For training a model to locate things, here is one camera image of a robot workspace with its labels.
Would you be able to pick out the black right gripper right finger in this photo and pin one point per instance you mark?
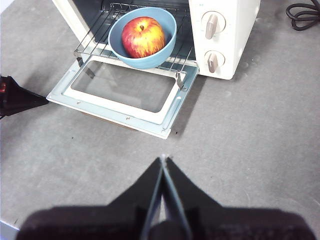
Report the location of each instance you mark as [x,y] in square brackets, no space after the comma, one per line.
[237,222]

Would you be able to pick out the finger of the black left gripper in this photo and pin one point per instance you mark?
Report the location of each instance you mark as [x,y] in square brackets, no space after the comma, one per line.
[17,100]

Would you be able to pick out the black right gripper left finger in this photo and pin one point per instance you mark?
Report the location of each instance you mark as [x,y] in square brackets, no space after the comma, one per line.
[100,222]

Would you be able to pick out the oven door with glass window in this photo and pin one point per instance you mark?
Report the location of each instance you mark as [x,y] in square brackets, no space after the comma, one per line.
[112,113]

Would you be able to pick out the blue bowl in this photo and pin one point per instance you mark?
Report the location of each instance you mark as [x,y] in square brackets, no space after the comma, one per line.
[147,63]

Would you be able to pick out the red yellow apple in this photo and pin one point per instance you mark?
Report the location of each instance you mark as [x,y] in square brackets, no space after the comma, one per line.
[143,37]

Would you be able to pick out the beige oven knob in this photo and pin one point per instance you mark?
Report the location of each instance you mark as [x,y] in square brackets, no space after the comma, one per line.
[213,62]
[212,25]

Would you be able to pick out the cream Toshiba toaster oven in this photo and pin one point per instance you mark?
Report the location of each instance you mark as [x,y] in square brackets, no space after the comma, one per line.
[242,37]

